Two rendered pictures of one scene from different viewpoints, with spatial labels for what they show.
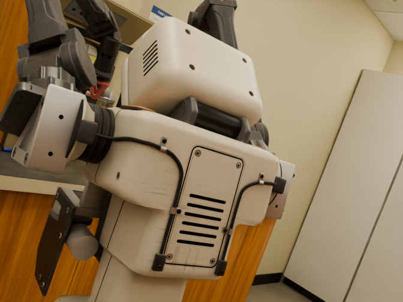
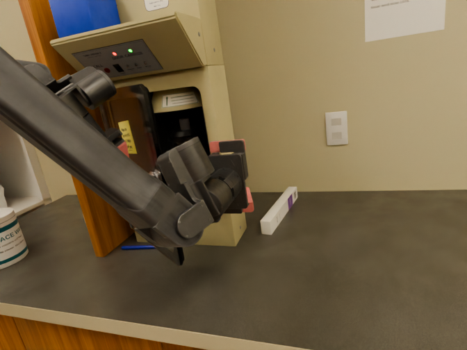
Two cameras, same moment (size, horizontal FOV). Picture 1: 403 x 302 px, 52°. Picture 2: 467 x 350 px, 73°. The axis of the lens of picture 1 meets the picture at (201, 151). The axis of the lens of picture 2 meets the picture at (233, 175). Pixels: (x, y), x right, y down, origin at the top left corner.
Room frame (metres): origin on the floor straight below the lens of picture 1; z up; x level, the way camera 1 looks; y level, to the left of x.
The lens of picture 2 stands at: (1.29, -0.33, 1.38)
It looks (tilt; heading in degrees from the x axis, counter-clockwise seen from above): 17 degrees down; 69
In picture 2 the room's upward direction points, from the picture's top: 8 degrees counter-clockwise
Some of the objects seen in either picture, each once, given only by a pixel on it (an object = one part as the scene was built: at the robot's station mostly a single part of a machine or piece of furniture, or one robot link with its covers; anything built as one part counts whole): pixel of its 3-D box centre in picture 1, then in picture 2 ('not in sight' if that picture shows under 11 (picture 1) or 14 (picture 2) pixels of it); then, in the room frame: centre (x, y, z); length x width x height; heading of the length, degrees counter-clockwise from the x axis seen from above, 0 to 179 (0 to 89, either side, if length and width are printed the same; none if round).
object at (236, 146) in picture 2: not in sight; (233, 155); (1.51, 0.22, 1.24); 0.09 x 0.07 x 0.07; 48
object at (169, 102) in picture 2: not in sight; (179, 97); (1.51, 0.56, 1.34); 0.18 x 0.18 x 0.05
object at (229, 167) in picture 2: not in sight; (223, 186); (1.46, 0.16, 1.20); 0.07 x 0.07 x 0.10; 48
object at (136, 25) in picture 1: (104, 15); (129, 53); (1.39, 0.46, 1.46); 0.32 x 0.11 x 0.10; 138
